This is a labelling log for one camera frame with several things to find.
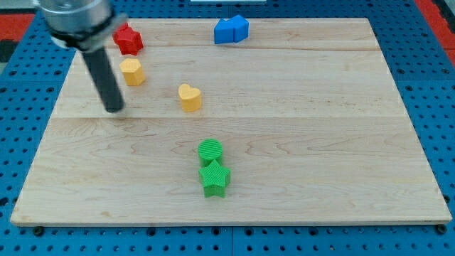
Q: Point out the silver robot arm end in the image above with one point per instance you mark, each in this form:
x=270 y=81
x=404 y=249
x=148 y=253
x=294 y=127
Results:
x=80 y=24

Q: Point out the yellow heart block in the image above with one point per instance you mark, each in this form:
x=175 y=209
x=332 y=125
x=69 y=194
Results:
x=190 y=98

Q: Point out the yellow hexagon block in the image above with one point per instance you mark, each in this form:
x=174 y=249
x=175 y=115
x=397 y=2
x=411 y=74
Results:
x=132 y=72

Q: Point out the green cylinder block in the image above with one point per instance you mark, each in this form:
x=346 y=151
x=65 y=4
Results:
x=210 y=150

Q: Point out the green star block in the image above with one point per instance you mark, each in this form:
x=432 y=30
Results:
x=214 y=178

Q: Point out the light wooden board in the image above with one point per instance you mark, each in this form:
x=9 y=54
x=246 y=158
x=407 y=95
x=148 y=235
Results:
x=313 y=129

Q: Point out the blue angular block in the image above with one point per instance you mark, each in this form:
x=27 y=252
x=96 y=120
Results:
x=233 y=30

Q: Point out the red star block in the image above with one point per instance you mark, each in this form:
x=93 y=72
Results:
x=128 y=40

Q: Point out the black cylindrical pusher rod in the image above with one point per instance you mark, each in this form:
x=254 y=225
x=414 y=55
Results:
x=100 y=69

